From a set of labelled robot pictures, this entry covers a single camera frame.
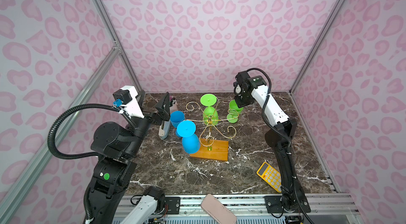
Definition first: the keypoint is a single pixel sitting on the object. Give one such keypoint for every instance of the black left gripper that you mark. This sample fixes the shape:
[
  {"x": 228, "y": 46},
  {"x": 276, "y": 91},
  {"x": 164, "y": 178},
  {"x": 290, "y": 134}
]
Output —
[{"x": 162, "y": 110}]

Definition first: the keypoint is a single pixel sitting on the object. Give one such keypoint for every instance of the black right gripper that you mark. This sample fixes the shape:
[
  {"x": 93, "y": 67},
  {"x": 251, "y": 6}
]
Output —
[{"x": 239, "y": 100}]

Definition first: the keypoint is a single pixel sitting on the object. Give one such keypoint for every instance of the green glass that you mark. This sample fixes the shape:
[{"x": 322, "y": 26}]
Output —
[
  {"x": 233, "y": 112},
  {"x": 210, "y": 114}
]

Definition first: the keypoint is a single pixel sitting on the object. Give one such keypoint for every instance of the blue glass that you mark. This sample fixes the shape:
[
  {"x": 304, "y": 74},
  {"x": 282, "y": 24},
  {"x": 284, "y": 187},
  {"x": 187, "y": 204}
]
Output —
[
  {"x": 176, "y": 118},
  {"x": 190, "y": 141}
]

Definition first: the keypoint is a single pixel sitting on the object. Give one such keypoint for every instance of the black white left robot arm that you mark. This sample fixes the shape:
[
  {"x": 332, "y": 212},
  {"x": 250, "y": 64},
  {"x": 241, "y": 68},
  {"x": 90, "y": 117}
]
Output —
[{"x": 116, "y": 147}]

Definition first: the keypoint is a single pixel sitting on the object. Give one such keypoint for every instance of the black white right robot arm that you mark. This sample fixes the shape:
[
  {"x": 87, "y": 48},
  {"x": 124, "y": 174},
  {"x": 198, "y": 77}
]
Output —
[{"x": 254, "y": 85}]

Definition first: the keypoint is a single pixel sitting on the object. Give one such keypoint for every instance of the orange wooden rack base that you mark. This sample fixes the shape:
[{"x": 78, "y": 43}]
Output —
[{"x": 217, "y": 151}]

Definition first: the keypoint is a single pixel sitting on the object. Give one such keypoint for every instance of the pink pen holder cup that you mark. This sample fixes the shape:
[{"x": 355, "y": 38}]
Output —
[{"x": 173, "y": 104}]

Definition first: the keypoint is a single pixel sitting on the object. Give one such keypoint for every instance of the white grey stapler tool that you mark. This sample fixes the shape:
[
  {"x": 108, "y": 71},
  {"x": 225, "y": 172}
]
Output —
[{"x": 164, "y": 129}]

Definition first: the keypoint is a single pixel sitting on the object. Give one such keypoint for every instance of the yellow calculator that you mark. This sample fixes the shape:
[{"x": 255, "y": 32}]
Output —
[{"x": 270, "y": 175}]

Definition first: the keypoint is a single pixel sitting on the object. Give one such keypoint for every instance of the pink phone case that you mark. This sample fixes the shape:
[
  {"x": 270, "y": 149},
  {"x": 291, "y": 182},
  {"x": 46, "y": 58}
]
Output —
[{"x": 214, "y": 208}]

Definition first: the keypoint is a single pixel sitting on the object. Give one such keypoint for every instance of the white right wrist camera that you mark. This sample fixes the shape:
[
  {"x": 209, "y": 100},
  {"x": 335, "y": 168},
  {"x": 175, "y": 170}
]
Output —
[{"x": 237, "y": 89}]

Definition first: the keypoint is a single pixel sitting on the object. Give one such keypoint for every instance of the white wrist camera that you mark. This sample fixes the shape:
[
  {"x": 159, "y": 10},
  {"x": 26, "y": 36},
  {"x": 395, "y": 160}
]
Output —
[
  {"x": 128, "y": 102},
  {"x": 237, "y": 89}
]

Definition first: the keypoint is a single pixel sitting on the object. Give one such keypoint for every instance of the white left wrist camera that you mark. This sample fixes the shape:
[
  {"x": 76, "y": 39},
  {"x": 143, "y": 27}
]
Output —
[{"x": 128, "y": 102}]

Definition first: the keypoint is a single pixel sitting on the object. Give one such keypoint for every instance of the gold wire glass rack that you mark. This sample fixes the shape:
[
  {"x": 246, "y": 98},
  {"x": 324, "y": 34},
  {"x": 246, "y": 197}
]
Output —
[{"x": 207, "y": 137}]

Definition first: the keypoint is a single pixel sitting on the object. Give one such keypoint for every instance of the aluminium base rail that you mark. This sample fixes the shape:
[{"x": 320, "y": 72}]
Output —
[{"x": 330, "y": 208}]

